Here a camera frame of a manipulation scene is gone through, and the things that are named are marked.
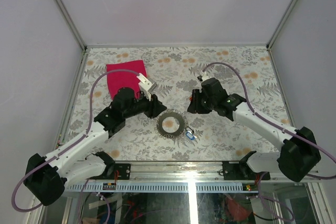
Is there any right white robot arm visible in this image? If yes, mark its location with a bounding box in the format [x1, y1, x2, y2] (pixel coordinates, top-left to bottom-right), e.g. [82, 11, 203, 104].
[187, 76, 321, 182]

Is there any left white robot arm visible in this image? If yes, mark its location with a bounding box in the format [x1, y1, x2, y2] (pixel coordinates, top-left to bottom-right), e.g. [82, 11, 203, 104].
[24, 88, 167, 206]

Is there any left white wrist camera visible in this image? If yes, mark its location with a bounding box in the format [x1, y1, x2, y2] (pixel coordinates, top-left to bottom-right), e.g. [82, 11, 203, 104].
[137, 73, 157, 101]

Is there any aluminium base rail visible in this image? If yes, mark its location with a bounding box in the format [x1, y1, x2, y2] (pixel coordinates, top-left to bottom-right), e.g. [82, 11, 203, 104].
[62, 161, 322, 183]

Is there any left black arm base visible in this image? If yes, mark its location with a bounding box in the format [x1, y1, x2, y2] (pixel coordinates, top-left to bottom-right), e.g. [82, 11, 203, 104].
[93, 152, 131, 180]

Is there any grey slotted cable duct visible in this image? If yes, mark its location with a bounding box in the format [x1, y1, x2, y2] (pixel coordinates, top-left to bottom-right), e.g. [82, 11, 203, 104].
[66, 182, 258, 194]

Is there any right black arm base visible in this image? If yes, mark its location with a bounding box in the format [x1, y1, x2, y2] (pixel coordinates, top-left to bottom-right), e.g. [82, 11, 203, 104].
[218, 151, 271, 181]

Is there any magenta cloth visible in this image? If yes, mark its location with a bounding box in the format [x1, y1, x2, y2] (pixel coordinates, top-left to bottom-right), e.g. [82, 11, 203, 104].
[106, 60, 147, 99]

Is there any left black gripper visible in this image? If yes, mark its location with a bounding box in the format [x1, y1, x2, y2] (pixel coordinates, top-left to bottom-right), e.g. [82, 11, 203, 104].
[124, 91, 167, 120]

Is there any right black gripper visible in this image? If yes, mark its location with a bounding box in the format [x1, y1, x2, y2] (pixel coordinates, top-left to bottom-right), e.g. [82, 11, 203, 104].
[187, 89, 217, 114]

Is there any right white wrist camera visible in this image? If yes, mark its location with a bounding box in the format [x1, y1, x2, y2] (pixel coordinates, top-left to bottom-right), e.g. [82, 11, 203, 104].
[197, 72, 209, 82]

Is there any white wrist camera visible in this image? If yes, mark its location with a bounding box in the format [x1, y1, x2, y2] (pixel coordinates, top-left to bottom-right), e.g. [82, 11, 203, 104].
[137, 73, 157, 101]
[197, 72, 209, 82]

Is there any large metal keyring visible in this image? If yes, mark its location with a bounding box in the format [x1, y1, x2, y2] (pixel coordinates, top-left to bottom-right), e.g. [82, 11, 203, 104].
[156, 109, 188, 139]

